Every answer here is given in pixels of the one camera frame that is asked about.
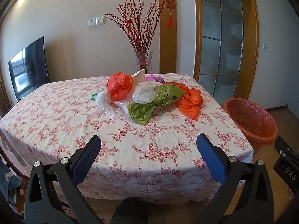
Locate flat screen television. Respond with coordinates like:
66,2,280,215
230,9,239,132
8,36,50,100

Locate white plastic bag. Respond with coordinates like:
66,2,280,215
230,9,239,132
132,81,157,104

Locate white paper bag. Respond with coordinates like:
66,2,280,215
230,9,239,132
132,69,146,84

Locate blue denim cloth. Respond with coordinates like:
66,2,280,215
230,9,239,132
0,159,21,206

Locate orange bin liner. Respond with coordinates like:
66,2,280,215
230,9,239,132
222,97,278,150

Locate frosted glass door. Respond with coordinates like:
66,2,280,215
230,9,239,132
198,0,244,105

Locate clear plastic bag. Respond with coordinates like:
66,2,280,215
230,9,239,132
95,91,131,119

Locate wooden door frame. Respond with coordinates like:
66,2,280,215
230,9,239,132
193,0,260,103

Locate person's dark trouser leg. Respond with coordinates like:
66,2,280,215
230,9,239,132
110,197,150,224

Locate red hanging knot ornament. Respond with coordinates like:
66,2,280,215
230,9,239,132
164,0,176,29

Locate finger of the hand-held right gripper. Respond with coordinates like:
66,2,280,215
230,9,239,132
274,136,293,156

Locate plastic wastebasket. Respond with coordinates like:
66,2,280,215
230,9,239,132
222,97,278,150

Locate orange plastic bag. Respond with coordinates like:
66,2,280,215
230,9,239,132
107,72,133,101
164,82,203,120

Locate floral tablecloth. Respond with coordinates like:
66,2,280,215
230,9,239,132
0,73,254,203

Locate green plastic bag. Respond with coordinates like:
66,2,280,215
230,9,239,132
127,83,185,126

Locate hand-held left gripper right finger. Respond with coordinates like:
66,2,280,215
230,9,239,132
196,133,275,224

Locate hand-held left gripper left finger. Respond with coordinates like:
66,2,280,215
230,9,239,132
24,135,104,224

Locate red berry branches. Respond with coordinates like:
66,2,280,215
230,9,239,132
105,0,165,52

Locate glass vase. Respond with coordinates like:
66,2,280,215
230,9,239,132
134,50,154,75

